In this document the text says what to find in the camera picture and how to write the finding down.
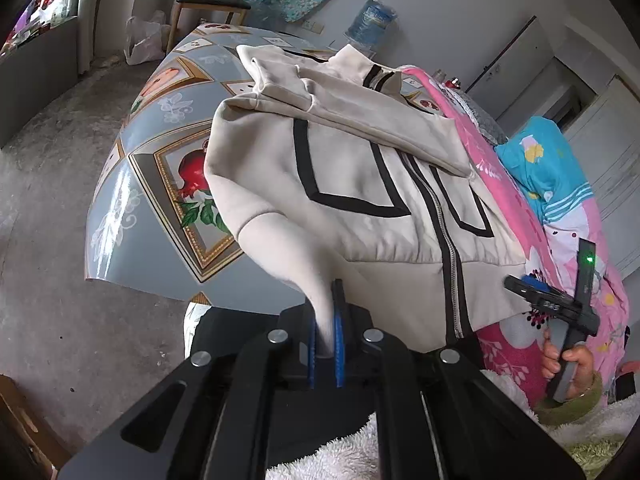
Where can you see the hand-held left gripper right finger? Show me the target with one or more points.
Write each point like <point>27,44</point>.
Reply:
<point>340,340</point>

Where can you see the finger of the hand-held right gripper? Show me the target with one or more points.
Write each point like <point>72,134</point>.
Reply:
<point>531,276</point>
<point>522,290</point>

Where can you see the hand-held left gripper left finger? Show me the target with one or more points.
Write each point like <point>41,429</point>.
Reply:
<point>312,345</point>

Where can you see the cream zip jacket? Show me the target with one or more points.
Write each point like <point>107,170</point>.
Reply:
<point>350,170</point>

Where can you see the person's right hand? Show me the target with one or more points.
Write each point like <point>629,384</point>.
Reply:
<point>582,365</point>

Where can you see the pink floral blanket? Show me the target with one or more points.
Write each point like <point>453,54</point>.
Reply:
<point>500,345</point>

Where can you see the blue printed pillow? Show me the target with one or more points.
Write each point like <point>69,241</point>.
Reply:
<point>545,175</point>

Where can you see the person's fuzzy white green robe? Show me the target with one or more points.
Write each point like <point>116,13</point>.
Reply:
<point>320,460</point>

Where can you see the grey knit cloth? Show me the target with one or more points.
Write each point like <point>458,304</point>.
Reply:
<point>487,120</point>

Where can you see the fruit print tablecloth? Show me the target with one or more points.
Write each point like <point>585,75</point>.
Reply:
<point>150,200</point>

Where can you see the small glass jar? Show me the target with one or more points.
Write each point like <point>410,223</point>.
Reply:
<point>439,76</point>

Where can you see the brown cardboard carton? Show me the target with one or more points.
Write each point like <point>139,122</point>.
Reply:
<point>25,420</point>

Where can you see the blue water jug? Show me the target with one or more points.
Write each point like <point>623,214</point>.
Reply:
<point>372,22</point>

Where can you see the clear plastic bag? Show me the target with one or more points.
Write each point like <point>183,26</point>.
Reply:
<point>145,40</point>

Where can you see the wooden chair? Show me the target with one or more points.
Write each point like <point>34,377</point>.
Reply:
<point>215,0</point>

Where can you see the black low cabinet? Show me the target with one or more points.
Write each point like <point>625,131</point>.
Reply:
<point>35,75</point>

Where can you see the grey curtain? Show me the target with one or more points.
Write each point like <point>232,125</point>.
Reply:
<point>90,20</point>

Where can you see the white plastic bag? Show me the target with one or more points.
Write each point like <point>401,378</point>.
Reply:
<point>50,5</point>

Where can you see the white wall socket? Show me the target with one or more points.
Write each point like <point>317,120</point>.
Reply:
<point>313,26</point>

